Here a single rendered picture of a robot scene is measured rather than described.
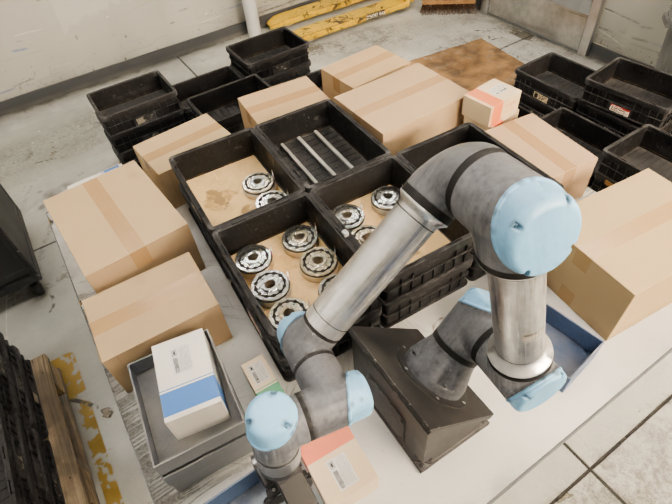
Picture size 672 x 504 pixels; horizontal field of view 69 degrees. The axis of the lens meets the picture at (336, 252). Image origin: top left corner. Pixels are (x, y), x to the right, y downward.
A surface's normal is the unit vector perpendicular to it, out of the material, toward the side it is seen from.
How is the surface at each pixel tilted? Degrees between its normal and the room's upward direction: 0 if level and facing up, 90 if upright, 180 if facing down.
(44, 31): 90
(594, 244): 0
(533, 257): 76
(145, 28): 90
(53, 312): 0
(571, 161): 0
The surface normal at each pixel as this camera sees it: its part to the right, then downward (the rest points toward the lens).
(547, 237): 0.37, 0.48
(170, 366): -0.07, -0.67
